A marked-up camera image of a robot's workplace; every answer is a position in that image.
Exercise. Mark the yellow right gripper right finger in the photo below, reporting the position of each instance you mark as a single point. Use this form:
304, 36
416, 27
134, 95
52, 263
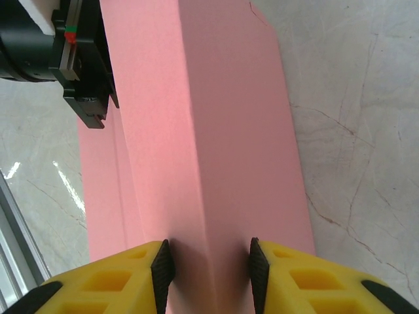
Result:
311, 284

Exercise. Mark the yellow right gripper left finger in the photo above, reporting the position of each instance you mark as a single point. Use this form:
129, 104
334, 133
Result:
114, 284

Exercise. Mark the pink paper box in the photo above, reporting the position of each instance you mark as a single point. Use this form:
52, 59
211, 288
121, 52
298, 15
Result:
212, 131

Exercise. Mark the long aluminium base rail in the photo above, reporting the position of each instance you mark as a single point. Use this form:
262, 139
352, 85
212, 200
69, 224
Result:
16, 235

